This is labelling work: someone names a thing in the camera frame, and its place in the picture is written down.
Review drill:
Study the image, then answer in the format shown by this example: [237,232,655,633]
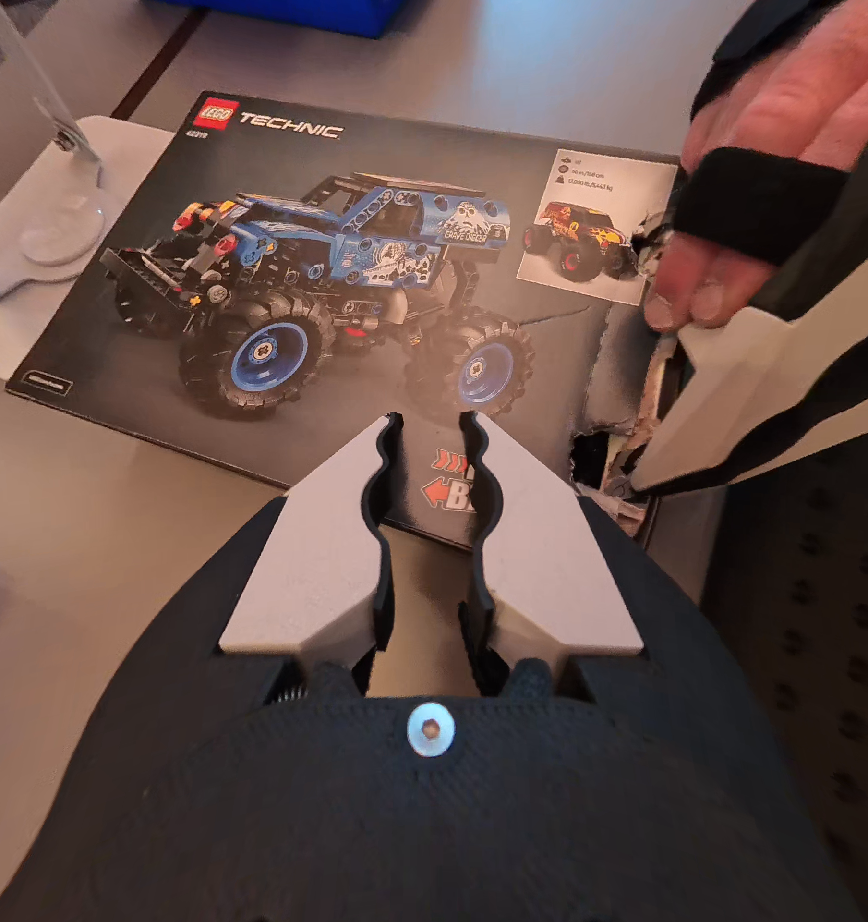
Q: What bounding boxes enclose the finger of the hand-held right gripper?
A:
[722,405,868,491]
[630,234,868,499]

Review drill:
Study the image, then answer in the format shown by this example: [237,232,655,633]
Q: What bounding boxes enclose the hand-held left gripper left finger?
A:
[218,411,406,677]

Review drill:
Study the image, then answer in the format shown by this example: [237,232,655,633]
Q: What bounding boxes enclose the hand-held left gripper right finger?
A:
[456,409,645,697]

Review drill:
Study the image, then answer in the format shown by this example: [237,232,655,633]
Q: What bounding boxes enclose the dark toy truck box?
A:
[5,90,683,552]

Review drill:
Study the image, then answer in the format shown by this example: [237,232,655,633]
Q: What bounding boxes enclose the grey desk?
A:
[0,0,868,876]

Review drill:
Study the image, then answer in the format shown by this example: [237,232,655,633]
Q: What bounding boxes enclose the person's right hand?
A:
[643,0,868,336]

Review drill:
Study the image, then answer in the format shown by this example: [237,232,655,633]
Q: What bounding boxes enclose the white sign stand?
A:
[0,0,177,381]

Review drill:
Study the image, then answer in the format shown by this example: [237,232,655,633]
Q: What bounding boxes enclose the blue storage bin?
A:
[149,0,410,38]

